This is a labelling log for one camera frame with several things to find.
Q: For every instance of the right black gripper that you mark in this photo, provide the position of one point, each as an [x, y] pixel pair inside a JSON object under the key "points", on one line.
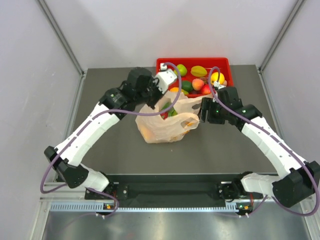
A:
{"points": [[208, 103]]}

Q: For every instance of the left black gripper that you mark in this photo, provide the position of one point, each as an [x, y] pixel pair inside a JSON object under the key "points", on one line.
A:
{"points": [[154, 82]]}

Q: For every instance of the translucent banana print plastic bag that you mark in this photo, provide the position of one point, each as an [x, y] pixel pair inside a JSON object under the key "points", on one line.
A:
{"points": [[155, 129]]}

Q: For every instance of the red strawberry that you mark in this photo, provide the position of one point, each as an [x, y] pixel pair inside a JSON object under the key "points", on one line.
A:
{"points": [[164, 115]]}

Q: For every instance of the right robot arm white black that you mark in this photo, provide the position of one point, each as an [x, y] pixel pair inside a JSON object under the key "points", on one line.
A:
{"points": [[296, 178]]}

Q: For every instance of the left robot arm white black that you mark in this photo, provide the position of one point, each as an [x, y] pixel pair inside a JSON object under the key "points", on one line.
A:
{"points": [[140, 87]]}

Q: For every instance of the yellow orange fruit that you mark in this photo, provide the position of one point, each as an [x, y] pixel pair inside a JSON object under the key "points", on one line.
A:
{"points": [[217, 77]]}

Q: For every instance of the red apple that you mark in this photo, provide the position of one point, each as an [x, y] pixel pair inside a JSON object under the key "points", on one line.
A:
{"points": [[205, 90]]}

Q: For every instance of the yellow green mango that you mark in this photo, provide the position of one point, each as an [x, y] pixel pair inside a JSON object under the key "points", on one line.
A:
{"points": [[176, 89]]}

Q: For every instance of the pink peach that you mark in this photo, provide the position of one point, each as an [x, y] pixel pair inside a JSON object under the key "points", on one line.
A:
{"points": [[197, 84]]}

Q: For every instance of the green avocado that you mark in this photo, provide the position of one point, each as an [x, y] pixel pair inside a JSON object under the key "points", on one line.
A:
{"points": [[187, 86]]}

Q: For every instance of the red plastic tray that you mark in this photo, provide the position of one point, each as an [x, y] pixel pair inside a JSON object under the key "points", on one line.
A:
{"points": [[221, 62]]}

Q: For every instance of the green pear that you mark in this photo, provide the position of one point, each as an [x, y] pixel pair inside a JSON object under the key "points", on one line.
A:
{"points": [[182, 70]]}

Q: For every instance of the yellow starfruit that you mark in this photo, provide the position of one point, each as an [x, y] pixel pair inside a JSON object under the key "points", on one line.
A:
{"points": [[198, 71]]}

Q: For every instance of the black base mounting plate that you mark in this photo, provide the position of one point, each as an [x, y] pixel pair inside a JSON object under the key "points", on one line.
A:
{"points": [[155, 188]]}

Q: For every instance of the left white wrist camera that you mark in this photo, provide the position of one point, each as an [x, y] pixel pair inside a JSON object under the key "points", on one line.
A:
{"points": [[164, 78]]}

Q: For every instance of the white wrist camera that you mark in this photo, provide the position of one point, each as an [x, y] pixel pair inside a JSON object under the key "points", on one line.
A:
{"points": [[217, 85], [164, 78]]}

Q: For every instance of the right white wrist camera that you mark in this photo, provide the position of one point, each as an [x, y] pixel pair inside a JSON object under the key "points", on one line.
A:
{"points": [[217, 85]]}

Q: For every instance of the aluminium frame rail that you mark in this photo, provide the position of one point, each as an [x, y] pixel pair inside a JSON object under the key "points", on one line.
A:
{"points": [[63, 194]]}

